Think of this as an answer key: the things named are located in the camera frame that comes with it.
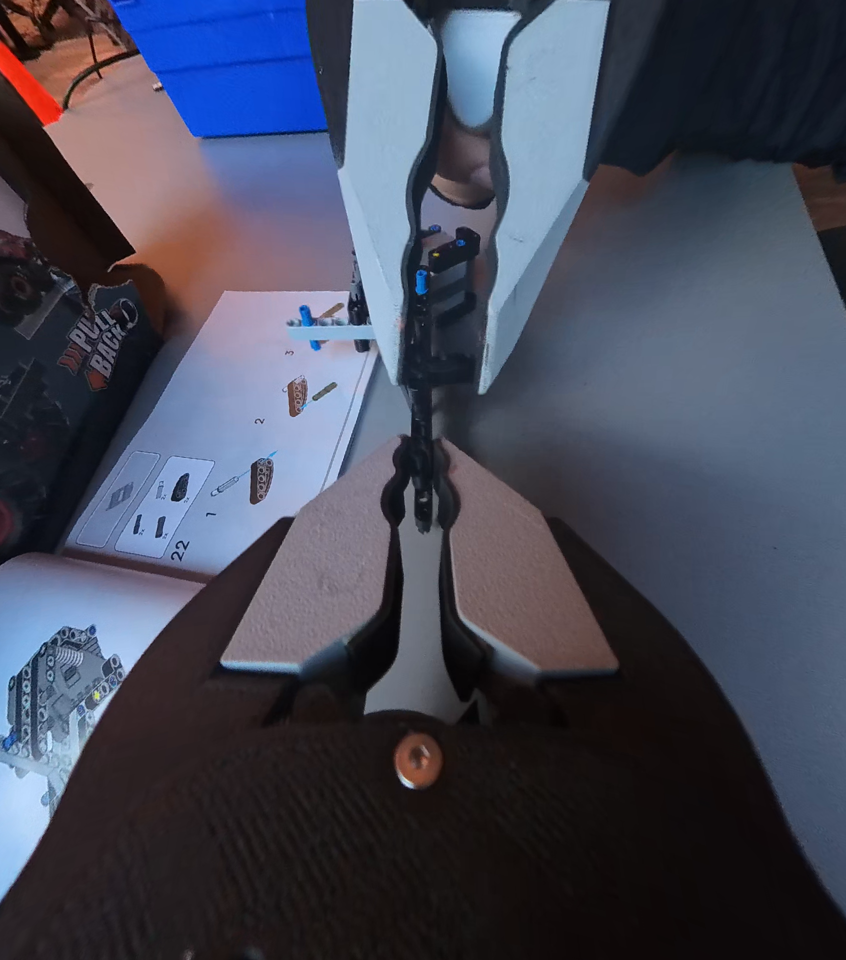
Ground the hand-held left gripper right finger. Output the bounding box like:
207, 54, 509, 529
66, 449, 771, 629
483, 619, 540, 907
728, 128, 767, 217
434, 437, 621, 684

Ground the blue plastic bin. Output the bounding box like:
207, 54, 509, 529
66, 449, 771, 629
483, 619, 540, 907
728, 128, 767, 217
109, 0, 334, 140

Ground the dark toy truck box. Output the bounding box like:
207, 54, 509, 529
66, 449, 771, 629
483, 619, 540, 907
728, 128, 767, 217
0, 15, 169, 676

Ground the open instruction booklet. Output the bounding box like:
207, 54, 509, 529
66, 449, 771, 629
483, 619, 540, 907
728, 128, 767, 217
0, 288, 381, 960

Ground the person's right hand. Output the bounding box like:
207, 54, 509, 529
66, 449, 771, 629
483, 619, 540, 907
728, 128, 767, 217
434, 120, 501, 200

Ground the black lego chassis assembly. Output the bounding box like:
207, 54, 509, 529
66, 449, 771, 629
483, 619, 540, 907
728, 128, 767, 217
286, 223, 484, 537

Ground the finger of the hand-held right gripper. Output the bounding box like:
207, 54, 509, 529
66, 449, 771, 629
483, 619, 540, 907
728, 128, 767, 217
336, 0, 447, 387
475, 0, 613, 396

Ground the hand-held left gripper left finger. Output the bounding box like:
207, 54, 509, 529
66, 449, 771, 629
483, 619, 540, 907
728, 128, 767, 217
219, 437, 405, 680

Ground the person's dark clothing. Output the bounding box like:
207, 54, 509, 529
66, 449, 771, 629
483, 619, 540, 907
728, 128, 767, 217
595, 0, 846, 185

